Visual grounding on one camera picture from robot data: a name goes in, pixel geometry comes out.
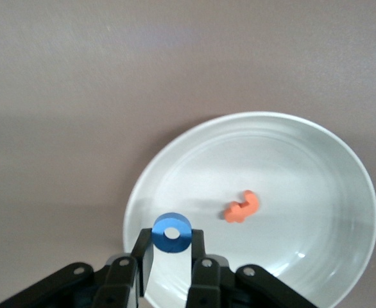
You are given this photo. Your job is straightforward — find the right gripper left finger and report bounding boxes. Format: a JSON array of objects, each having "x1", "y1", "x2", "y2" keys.
[{"x1": 93, "y1": 227, "x2": 153, "y2": 308}]

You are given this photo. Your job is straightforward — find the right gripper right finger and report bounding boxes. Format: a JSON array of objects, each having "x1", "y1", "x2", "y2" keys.
[{"x1": 186, "y1": 229, "x2": 223, "y2": 308}]

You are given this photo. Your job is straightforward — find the blue foam letter o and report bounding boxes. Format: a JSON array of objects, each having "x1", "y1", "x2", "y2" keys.
[{"x1": 151, "y1": 212, "x2": 193, "y2": 254}]

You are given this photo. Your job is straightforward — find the orange foam letter t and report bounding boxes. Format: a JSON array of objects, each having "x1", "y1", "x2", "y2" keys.
[{"x1": 223, "y1": 189, "x2": 261, "y2": 225}]

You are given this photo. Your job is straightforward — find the beige round plate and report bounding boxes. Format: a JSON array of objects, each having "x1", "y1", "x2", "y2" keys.
[{"x1": 122, "y1": 110, "x2": 376, "y2": 308}]

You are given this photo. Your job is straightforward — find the brown table cover sheet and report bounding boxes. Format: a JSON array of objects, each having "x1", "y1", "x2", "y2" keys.
[{"x1": 0, "y1": 0, "x2": 376, "y2": 308}]

